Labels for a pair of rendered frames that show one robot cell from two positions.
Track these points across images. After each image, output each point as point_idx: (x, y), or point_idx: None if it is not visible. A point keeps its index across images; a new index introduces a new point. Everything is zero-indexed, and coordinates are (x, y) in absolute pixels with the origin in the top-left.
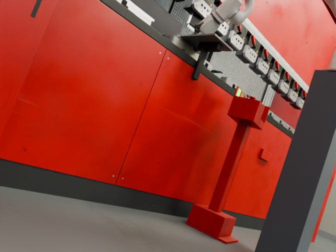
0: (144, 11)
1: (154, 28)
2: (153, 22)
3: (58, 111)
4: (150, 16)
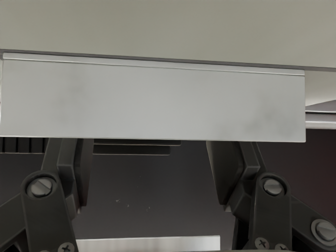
0: (148, 236)
1: (88, 211)
2: (103, 227)
3: None
4: (122, 237)
